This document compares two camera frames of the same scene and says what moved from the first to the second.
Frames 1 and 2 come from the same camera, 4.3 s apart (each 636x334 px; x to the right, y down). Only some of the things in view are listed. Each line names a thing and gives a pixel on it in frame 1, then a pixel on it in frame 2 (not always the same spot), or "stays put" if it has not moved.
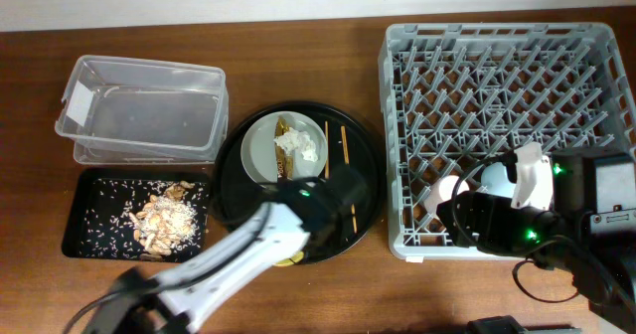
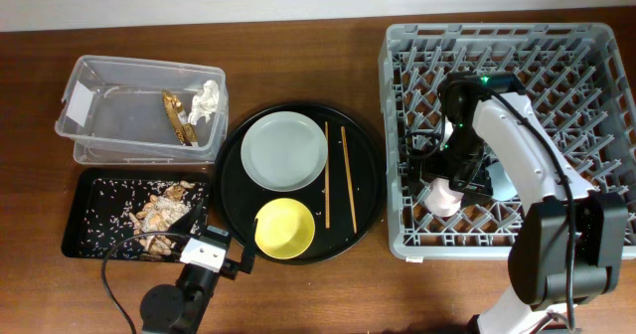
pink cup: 444,190 stays put
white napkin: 293,141 -> 205,102
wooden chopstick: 346,156 stays put
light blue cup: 495,180 stays put
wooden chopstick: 326,149 stays put
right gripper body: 526,232 -> 458,160
